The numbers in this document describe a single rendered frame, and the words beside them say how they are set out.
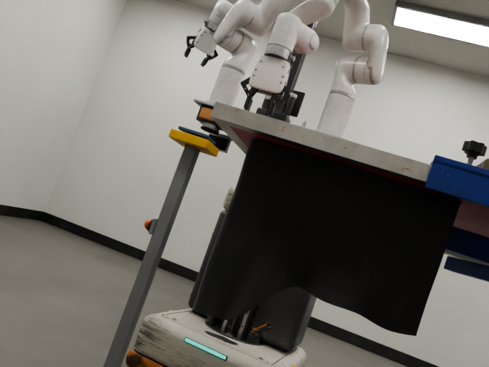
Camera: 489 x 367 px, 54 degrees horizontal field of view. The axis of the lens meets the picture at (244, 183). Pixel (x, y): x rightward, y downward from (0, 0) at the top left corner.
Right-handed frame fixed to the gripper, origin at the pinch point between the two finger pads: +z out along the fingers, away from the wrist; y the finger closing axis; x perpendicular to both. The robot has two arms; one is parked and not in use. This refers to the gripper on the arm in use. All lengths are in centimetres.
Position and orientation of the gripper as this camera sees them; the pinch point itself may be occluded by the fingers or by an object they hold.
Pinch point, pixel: (258, 108)
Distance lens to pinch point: 140.3
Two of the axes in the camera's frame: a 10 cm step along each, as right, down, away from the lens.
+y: -9.2, -3.0, 2.4
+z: -3.3, 9.4, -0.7
